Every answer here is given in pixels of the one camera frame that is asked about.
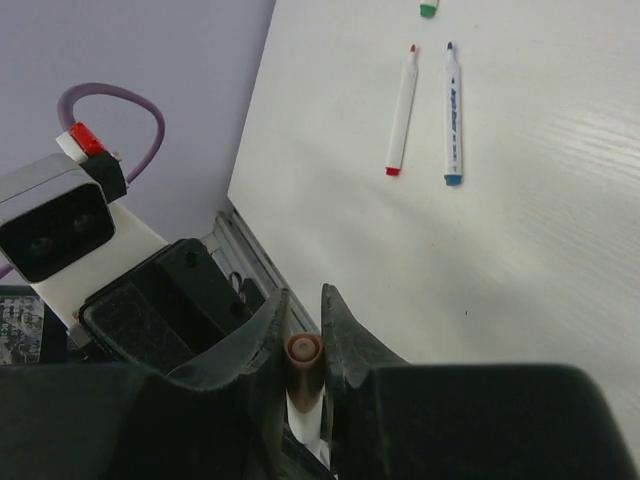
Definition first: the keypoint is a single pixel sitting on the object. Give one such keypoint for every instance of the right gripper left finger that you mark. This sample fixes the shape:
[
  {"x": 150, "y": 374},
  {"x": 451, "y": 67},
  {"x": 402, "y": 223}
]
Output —
[{"x": 240, "y": 384}]

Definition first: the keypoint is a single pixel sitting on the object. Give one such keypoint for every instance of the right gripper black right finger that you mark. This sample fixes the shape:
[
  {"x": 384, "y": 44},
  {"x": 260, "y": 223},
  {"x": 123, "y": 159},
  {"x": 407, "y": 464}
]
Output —
[{"x": 352, "y": 356}]

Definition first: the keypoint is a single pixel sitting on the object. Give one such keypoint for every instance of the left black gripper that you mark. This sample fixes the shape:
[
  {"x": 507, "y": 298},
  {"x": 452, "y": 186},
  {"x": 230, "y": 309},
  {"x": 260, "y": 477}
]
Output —
[{"x": 162, "y": 313}]

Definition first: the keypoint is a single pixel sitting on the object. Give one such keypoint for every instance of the peach capped marker pen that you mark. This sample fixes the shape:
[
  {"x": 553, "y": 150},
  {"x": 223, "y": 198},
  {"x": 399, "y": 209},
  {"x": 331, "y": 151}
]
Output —
[{"x": 305, "y": 380}]

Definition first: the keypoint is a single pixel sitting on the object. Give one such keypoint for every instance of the blue capped marker pen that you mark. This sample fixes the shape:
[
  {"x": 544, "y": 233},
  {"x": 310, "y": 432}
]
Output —
[{"x": 453, "y": 172}]

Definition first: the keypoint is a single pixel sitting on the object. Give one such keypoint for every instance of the red capped marker pen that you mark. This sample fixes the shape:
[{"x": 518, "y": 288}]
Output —
[{"x": 402, "y": 114}]

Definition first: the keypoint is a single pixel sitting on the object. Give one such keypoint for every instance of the dark green capped marker pen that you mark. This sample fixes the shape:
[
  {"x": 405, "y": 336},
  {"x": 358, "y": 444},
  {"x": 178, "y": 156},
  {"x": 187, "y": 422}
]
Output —
[{"x": 428, "y": 8}]

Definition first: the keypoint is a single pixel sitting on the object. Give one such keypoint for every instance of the aluminium front rail frame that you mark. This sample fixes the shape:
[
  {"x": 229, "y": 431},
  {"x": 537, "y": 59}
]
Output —
[{"x": 249, "y": 270}]

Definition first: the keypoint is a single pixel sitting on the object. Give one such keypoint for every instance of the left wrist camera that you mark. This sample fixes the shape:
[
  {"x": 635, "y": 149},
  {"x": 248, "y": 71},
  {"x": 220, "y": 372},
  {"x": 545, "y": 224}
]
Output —
[{"x": 65, "y": 233}]

